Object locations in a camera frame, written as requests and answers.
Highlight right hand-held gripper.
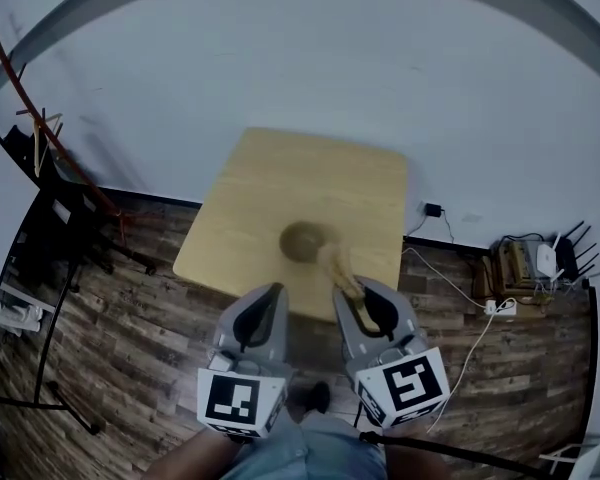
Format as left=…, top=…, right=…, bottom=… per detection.
left=331, top=275, right=452, bottom=430

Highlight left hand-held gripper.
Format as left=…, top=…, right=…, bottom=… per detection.
left=195, top=281, right=298, bottom=441

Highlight wooden bowl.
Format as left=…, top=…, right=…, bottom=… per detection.
left=278, top=220, right=339, bottom=264

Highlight person's left forearm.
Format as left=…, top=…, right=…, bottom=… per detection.
left=142, top=425, right=246, bottom=480

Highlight person's right forearm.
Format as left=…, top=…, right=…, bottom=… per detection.
left=379, top=430, right=451, bottom=480

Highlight person's black shoe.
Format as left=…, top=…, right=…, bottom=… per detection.
left=304, top=380, right=332, bottom=414

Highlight white power strip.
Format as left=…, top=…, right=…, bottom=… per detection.
left=483, top=297, right=519, bottom=317

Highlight person's blue shorts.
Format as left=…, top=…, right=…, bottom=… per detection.
left=219, top=407, right=389, bottom=480

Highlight tan cardboard box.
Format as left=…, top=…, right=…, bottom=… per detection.
left=474, top=240, right=541, bottom=299

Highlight red coat rack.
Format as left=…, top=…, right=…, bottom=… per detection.
left=0, top=16, right=164, bottom=249

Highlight white router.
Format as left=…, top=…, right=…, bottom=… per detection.
left=535, top=242, right=564, bottom=277

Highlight black router with antennas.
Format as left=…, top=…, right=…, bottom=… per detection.
left=554, top=220, right=600, bottom=284

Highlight black metal stand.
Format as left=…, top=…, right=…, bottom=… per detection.
left=0, top=262, right=104, bottom=437

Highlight black office chair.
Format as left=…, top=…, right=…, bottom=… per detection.
left=4, top=182, right=159, bottom=294

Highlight white folded cloth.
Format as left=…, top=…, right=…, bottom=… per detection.
left=0, top=287, right=56, bottom=337

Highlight wooden clothes hanger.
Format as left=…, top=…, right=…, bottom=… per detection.
left=32, top=112, right=64, bottom=179

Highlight black hanging garment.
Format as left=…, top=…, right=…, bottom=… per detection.
left=2, top=125, right=56, bottom=189

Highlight short white cable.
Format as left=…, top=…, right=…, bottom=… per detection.
left=402, top=246, right=489, bottom=312

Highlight long white cable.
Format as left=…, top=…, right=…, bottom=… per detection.
left=426, top=297, right=516, bottom=434

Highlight black adapter cable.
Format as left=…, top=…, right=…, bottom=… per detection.
left=404, top=210, right=456, bottom=244

